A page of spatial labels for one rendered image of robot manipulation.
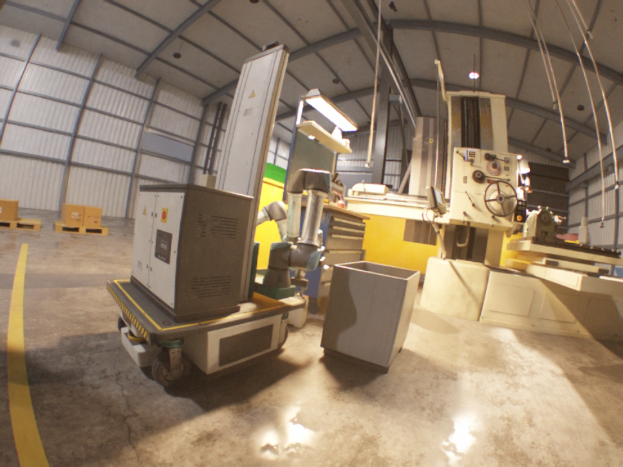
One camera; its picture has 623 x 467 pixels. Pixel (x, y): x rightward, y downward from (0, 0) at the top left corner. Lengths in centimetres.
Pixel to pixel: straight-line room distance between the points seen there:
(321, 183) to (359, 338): 85
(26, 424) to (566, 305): 399
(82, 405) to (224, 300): 77
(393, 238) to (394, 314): 423
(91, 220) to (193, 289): 504
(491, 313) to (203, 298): 281
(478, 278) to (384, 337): 184
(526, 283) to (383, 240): 337
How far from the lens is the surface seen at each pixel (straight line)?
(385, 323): 142
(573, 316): 350
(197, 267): 105
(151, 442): 100
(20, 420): 116
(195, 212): 101
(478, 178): 306
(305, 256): 131
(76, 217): 591
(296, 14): 1092
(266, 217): 186
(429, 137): 399
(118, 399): 118
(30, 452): 105
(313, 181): 140
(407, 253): 549
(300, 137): 265
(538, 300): 327
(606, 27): 1025
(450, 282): 307
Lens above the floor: 74
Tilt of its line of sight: 1 degrees down
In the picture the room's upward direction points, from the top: 8 degrees clockwise
